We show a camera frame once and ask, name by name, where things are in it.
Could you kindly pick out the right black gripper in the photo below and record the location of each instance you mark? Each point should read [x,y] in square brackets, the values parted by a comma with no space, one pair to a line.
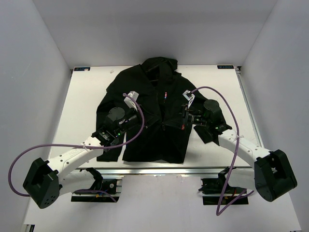
[185,109]

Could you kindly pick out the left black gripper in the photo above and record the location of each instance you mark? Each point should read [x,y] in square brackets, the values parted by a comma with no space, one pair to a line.
[135,112]

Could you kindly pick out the black jacket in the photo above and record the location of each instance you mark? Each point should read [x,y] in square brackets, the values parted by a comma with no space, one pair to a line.
[161,93]

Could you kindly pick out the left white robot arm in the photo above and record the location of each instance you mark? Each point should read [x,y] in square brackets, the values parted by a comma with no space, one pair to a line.
[48,179]

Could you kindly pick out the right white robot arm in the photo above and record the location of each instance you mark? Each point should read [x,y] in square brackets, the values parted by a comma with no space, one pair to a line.
[270,173]

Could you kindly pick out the blue table label right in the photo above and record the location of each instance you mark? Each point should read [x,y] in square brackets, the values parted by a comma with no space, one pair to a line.
[224,67]

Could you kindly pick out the blue table label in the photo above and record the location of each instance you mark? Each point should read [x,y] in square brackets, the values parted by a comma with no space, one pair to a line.
[224,67]
[81,69]

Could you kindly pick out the blue table label left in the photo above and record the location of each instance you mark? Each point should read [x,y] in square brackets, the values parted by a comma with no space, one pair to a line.
[81,69]

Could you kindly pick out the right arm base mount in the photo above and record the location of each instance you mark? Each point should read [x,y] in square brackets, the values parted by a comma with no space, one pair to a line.
[211,189]

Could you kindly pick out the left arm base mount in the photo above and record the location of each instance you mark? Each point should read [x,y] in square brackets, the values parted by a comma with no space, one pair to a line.
[104,188]

